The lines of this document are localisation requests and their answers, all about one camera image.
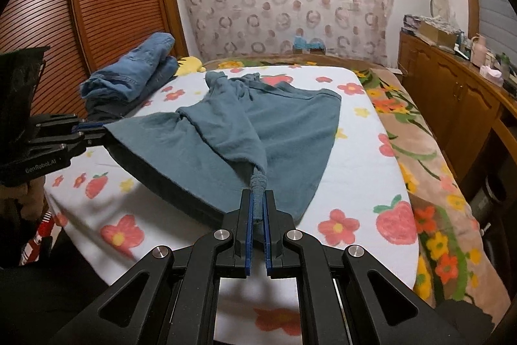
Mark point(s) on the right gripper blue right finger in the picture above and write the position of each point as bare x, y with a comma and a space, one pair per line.
280, 260

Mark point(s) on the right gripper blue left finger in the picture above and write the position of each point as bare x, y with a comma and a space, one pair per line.
237, 258

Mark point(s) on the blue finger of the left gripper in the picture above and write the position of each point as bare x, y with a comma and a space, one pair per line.
93, 138
87, 127

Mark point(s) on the teal green shorts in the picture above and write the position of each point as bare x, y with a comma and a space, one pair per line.
243, 134

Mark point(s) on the person's left hand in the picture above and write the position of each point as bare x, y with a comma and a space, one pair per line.
28, 199

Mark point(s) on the folded blue jeans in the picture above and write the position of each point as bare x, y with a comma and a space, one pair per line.
113, 91

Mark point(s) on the white strawberry flower sheet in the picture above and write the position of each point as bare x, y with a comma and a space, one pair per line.
164, 269

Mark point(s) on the yellow pikachu plush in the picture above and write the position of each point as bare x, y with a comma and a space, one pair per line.
189, 64

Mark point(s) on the wooden louvered wardrobe door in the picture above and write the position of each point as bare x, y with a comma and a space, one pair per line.
83, 36

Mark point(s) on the wooden sideboard cabinet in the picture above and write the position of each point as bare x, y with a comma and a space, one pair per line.
461, 108

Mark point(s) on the cardboard box on cabinet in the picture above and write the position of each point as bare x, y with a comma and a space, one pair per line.
435, 36

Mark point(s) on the pink tissue box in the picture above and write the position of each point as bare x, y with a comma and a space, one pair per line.
492, 75

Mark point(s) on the pink thermos jug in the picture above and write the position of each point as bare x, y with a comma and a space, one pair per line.
478, 50

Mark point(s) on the grey window blind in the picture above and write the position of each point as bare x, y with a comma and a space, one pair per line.
497, 22

